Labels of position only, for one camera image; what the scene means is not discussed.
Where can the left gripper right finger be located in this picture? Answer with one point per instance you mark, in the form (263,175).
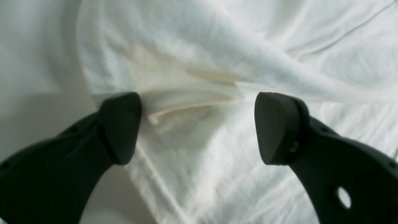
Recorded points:
(347,181)

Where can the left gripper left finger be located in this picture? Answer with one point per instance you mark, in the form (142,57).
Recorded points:
(51,181)

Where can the white printed T-shirt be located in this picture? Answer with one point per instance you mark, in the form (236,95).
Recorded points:
(198,66)

